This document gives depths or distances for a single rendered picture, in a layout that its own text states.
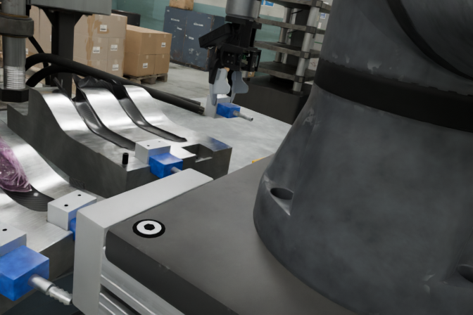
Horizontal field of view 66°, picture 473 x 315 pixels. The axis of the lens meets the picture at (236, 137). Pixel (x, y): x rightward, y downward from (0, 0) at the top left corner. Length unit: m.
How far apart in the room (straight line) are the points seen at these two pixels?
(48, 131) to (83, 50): 3.76
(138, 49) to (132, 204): 5.00
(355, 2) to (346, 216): 0.10
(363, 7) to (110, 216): 0.22
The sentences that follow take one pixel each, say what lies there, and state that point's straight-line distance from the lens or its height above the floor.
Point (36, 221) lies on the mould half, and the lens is 0.56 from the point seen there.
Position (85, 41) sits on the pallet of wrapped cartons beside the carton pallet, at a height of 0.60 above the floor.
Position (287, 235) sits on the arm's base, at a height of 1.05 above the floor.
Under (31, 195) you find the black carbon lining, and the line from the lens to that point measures 0.62.
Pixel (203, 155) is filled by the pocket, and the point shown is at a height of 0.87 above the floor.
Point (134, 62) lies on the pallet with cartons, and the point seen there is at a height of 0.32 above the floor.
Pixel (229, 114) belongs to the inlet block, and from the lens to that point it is 0.89.
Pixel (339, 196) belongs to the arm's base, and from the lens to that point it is 0.17.
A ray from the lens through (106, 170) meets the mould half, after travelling 0.67.
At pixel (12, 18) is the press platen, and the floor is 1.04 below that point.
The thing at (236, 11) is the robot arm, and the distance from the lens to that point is 0.86.
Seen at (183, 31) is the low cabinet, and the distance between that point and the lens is 7.92.
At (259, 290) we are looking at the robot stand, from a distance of 0.18.
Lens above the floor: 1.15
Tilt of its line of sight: 18 degrees down
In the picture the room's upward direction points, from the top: 11 degrees clockwise
